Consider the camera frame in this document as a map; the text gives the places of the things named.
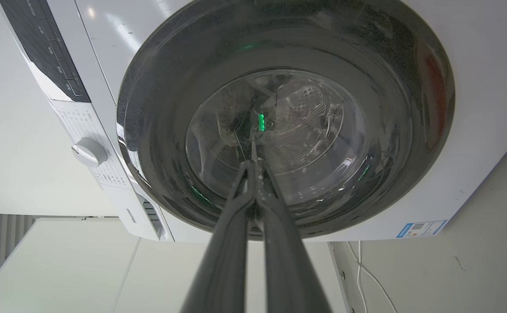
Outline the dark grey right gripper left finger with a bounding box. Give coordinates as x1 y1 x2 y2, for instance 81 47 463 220
180 160 256 313

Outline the white front-load washing machine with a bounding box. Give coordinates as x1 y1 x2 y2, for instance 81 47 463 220
0 0 507 243

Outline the round dark washing machine door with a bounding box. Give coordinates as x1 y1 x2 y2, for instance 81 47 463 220
116 0 456 240

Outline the white cabinet panel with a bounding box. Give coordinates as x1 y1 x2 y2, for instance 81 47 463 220
0 217 350 313

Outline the blue energy label sticker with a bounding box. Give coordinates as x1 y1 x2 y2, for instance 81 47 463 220
396 220 448 239

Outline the white washing machine dial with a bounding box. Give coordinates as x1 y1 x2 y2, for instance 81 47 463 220
71 137 108 168

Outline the white power cable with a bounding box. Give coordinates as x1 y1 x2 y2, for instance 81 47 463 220
346 241 398 313

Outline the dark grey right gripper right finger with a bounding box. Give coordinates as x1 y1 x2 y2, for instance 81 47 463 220
253 158 333 313

